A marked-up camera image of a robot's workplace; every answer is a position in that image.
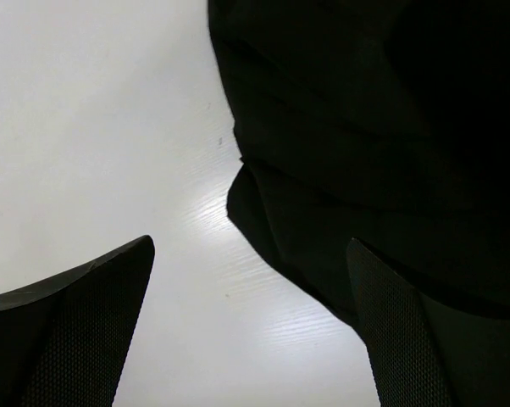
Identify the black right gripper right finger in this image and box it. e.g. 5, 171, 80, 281
346, 239, 510, 406

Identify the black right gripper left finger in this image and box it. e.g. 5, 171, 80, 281
0, 236, 155, 407

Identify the black pleated skirt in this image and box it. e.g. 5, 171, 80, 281
208, 1, 510, 326

